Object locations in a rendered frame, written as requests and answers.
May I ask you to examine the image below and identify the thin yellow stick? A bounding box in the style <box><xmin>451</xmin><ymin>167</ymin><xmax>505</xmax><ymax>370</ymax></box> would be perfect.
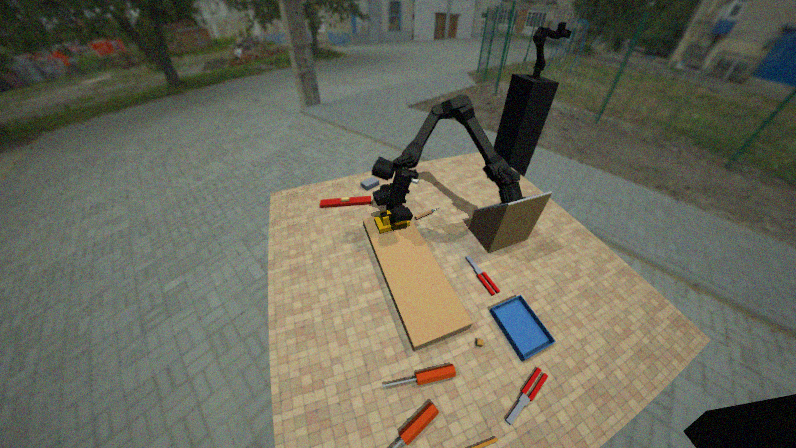
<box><xmin>472</xmin><ymin>437</ymin><xmax>497</xmax><ymax>448</ymax></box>

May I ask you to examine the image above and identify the blue rectangular tray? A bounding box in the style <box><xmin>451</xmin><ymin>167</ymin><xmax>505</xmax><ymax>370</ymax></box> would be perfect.
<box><xmin>490</xmin><ymin>295</ymin><xmax>556</xmax><ymax>361</ymax></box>

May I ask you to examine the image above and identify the long red bar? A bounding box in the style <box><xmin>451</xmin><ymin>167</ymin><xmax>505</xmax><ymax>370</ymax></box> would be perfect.
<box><xmin>320</xmin><ymin>196</ymin><xmax>371</xmax><ymax>208</ymax></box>

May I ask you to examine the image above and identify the orange-handled awl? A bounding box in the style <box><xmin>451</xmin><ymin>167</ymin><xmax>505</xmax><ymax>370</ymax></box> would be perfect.
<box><xmin>383</xmin><ymin>364</ymin><xmax>456</xmax><ymax>387</ymax></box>
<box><xmin>393</xmin><ymin>402</ymin><xmax>439</xmax><ymax>448</ymax></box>

